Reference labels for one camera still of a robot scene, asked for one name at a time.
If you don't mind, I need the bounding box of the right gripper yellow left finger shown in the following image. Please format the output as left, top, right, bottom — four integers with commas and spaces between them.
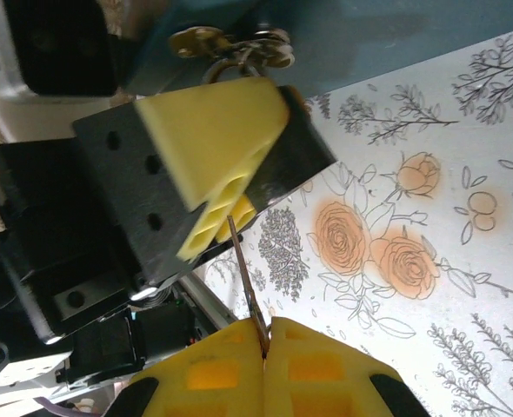
108, 319, 267, 417

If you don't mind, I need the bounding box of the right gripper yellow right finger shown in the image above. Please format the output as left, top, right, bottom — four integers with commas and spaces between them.
263, 316, 431, 417

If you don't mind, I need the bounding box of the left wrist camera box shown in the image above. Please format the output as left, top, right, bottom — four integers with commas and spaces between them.
0, 0, 123, 105

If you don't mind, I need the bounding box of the black padlock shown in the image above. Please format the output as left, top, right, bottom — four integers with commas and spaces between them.
202, 56, 338, 214

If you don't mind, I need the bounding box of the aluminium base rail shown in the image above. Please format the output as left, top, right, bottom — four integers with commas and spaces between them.
176, 275, 240, 335

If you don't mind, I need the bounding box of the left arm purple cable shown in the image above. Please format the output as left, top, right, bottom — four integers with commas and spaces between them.
37, 395, 69, 417

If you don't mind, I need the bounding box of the small metal key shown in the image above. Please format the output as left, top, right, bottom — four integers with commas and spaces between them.
226, 215, 273, 360

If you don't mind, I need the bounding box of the starry night tin box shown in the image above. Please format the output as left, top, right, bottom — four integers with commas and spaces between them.
123, 0, 513, 99

